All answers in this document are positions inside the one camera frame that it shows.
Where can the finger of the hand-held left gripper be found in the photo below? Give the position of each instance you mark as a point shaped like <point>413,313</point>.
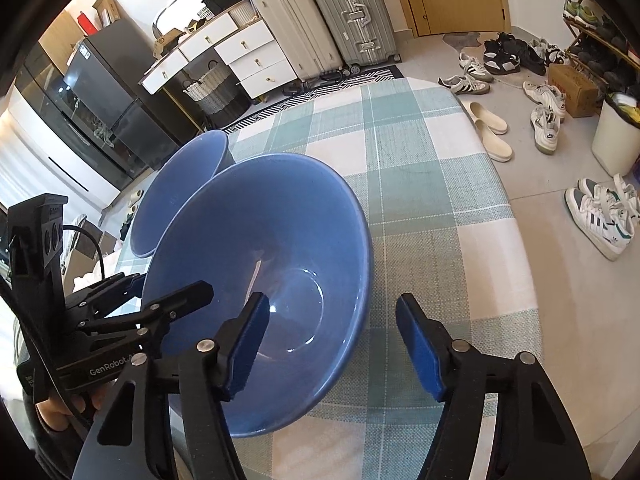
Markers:
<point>107,287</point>
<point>175,302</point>

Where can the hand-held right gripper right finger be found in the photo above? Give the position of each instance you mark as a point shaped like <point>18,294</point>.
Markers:
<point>420,350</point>

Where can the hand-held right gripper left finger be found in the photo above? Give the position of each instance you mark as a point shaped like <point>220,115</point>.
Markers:
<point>247,345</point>

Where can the large blue bowl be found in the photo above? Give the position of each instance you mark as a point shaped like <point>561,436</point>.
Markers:
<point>300,240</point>

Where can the person's left hand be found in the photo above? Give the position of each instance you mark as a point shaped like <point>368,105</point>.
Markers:
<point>52,412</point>

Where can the dark glass cabinet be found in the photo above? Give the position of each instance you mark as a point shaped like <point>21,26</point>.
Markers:
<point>60,125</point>

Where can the teal plaid tablecloth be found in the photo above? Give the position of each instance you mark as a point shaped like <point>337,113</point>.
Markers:
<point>425,185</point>

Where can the black fridge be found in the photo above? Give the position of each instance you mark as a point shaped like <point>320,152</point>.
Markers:
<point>115,95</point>

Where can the woven laundry basket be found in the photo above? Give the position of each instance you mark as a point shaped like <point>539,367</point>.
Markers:
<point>215,92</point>

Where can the cream slipper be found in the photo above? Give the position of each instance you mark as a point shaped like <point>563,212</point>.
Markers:
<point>482,117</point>
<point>492,142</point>

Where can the scattered sneakers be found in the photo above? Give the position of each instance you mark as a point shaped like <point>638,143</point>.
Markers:
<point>600,220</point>

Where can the white vanity dresser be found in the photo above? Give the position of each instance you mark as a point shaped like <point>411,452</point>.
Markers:
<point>250,50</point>

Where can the white trash bin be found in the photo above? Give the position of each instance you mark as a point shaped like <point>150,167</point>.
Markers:
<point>612,140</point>

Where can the oval mirror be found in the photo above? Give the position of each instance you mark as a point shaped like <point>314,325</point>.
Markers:
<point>172,2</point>

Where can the white suitcase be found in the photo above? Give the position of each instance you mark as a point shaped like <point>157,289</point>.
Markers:
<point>295,25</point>

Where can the cardboard box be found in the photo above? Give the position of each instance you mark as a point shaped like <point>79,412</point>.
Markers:
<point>575,90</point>

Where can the silver suitcase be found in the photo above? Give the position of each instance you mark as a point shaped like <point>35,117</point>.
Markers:
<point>350,10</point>

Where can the metal shoe rack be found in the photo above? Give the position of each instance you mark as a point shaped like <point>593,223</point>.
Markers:
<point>600,35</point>

